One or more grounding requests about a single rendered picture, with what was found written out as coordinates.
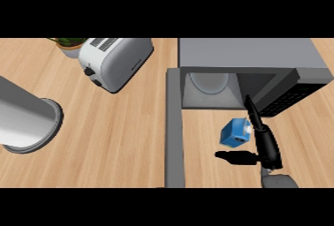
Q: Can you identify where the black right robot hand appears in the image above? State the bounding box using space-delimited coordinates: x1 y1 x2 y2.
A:
215 94 284 170

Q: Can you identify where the blue milk carton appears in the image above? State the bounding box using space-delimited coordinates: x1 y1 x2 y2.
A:
218 117 253 148

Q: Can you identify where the grey microwave door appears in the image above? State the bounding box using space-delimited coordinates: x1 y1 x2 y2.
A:
163 67 187 189

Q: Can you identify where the grey microwave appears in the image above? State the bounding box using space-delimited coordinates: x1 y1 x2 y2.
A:
178 38 334 118

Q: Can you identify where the silver toaster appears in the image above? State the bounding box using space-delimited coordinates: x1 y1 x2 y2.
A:
77 38 156 94

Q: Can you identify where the potted green plant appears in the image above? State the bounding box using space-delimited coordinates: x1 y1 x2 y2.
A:
46 38 91 59

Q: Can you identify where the grey cylindrical container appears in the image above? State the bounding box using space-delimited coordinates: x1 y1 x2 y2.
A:
0 76 65 154

